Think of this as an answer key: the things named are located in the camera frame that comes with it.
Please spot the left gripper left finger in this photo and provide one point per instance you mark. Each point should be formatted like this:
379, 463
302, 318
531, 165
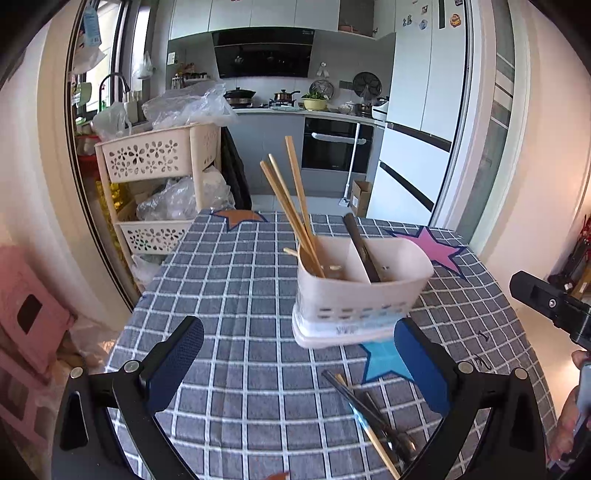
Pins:
167, 363

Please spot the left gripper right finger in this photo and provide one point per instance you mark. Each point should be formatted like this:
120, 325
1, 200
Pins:
432, 369

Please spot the blue patterned chopstick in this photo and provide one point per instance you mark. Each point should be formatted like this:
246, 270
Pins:
376, 438

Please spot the wooden chopstick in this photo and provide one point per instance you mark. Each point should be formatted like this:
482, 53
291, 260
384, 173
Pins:
288, 216
291, 207
299, 187

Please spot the person right hand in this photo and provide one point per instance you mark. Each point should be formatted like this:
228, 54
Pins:
563, 439

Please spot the grey checked tablecloth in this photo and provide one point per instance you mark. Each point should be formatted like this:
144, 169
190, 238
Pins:
254, 403

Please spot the white utensil holder caddy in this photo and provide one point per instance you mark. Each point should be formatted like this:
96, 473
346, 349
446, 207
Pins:
343, 307

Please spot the pink plastic stool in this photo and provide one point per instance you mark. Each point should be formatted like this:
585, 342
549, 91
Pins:
35, 322

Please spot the plastic bag middle shelf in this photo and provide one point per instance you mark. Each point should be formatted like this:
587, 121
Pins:
176, 200

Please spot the chopstick behind caddy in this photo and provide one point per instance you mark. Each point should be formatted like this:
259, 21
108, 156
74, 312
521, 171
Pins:
290, 252

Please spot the beige flower pattern shelf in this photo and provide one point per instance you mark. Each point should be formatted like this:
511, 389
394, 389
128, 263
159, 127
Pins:
131, 168

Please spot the cardboard box on floor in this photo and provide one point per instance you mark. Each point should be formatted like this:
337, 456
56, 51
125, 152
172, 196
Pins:
360, 197

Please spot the white refrigerator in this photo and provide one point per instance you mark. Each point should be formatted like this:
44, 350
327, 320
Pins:
423, 113

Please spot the black built-in oven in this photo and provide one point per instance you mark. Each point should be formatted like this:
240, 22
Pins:
336, 145

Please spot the clear plastic bag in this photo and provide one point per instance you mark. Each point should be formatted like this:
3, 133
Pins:
201, 103

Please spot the black wok pan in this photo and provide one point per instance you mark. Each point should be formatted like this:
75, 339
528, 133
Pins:
239, 98

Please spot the yellow green bowl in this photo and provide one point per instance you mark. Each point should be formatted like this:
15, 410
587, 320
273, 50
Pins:
315, 104

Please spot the black range hood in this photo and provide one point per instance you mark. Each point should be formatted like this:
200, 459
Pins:
263, 52

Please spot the black handled utensil in caddy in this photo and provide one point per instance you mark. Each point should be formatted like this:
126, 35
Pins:
349, 221

